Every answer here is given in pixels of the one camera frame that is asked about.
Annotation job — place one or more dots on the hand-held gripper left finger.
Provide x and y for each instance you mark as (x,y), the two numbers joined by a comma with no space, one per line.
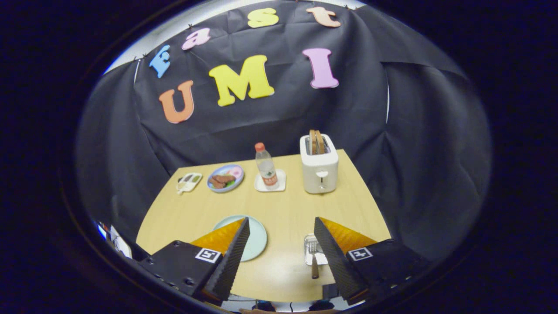
(233,257)

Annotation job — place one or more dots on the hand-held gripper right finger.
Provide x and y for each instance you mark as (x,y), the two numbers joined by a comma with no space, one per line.
(333,257)

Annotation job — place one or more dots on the light green plate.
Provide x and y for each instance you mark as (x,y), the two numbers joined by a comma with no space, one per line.
(257,240)

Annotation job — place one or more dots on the brown meat pieces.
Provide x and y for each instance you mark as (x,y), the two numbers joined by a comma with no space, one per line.
(222,179)

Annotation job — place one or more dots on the blue rimmed food plate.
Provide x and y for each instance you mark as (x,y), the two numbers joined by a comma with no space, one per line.
(235,171)

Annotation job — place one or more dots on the white square coaster tray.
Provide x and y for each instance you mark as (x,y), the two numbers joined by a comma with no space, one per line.
(281,185)

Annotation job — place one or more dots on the small white sauce dish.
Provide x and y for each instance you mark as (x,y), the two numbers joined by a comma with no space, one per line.
(192,179)

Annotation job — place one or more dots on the white toaster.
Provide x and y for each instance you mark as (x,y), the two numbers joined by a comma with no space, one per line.
(320,165)

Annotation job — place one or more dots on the clear plastic water bottle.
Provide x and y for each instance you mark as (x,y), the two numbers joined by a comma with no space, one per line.
(266,168)

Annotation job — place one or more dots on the white and blue object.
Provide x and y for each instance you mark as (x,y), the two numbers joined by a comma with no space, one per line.
(120,244)

